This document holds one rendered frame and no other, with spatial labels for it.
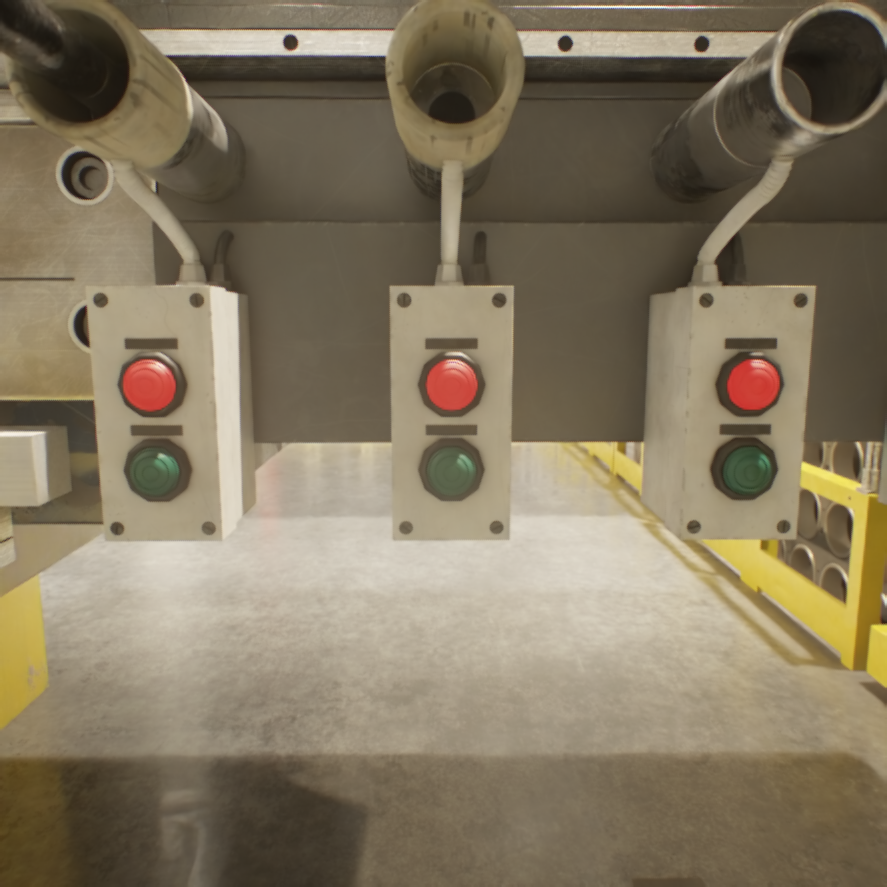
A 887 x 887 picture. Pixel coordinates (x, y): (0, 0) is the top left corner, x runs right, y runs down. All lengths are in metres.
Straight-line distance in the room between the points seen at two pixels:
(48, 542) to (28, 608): 0.65
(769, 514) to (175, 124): 0.40
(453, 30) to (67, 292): 0.34
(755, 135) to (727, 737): 1.25
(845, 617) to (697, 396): 1.47
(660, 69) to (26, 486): 0.50
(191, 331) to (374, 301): 0.13
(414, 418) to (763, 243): 0.28
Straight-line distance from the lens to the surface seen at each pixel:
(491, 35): 0.39
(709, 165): 0.49
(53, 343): 0.61
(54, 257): 0.61
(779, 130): 0.41
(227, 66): 0.57
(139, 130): 0.41
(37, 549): 1.04
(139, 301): 0.46
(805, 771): 1.49
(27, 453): 0.54
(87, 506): 0.66
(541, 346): 0.52
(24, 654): 1.71
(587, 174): 0.56
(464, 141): 0.37
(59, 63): 0.37
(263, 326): 0.53
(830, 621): 1.95
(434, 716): 1.51
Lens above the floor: 0.74
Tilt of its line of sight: 9 degrees down
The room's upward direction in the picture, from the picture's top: straight up
